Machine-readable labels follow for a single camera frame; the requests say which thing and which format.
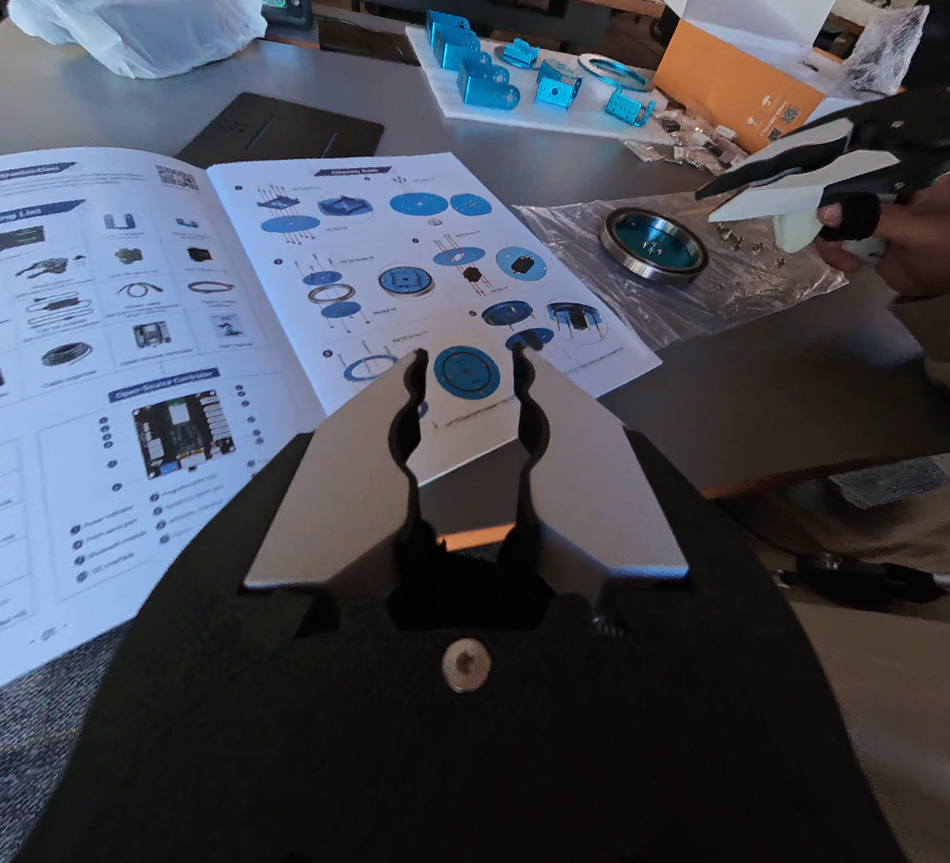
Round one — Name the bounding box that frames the black-handled tool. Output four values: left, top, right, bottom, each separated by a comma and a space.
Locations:
772, 550, 950, 606

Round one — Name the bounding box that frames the blue square servo bracket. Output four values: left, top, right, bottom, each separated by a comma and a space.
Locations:
534, 59, 583, 113

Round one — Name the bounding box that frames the steel bearing ring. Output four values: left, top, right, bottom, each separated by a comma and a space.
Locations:
600, 206, 710, 287

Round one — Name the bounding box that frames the bubble-wrapped part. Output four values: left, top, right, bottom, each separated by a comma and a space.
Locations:
842, 6, 929, 96

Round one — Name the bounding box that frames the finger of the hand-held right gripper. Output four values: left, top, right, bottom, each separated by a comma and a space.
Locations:
696, 118, 856, 196
707, 149, 901, 256

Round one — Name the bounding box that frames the grey desk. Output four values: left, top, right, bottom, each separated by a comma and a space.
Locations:
0, 17, 950, 554

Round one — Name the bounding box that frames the white foam sheet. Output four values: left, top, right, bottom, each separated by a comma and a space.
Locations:
404, 25, 669, 140

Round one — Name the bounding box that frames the large blue flange plate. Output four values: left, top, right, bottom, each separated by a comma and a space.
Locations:
577, 52, 656, 92

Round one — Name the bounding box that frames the orange cardboard box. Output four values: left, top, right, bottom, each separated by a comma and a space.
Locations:
603, 0, 903, 152

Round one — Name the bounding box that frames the blue round disc plate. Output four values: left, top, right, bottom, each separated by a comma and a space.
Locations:
616, 212, 699, 262

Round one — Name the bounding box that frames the person's right forearm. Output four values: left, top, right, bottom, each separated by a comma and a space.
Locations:
887, 288, 950, 397

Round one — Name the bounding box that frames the clear plastic bag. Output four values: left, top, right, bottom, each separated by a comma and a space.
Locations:
512, 199, 849, 352

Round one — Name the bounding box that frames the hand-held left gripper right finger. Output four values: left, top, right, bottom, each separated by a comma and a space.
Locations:
505, 346, 690, 621

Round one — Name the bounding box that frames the open assembly manual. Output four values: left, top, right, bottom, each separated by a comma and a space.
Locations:
0, 147, 664, 689

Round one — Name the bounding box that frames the person's right hand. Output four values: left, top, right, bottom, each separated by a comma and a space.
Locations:
815, 177, 950, 300

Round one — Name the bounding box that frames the pile of small screw bags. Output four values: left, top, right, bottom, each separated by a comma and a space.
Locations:
623, 102, 751, 174

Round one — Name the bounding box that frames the white plastic bag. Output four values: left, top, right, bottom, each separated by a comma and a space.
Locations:
6, 0, 268, 79

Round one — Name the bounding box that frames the small blue U bracket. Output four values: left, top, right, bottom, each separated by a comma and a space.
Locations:
603, 91, 658, 128

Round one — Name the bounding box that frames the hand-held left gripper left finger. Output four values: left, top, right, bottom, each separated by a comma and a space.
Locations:
243, 350, 446, 628

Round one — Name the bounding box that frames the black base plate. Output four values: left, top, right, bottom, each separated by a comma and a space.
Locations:
177, 91, 385, 170

